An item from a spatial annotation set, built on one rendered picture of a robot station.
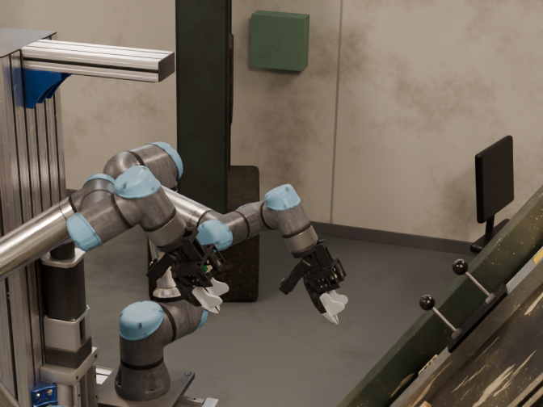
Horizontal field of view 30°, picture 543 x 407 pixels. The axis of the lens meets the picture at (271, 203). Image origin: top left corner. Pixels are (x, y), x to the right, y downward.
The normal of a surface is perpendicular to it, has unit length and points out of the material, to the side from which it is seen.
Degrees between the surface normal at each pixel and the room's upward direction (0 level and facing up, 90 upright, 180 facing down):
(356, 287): 0
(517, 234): 90
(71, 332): 90
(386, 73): 90
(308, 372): 0
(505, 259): 90
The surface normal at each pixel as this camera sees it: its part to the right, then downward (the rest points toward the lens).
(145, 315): -0.06, -0.88
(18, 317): -0.27, 0.36
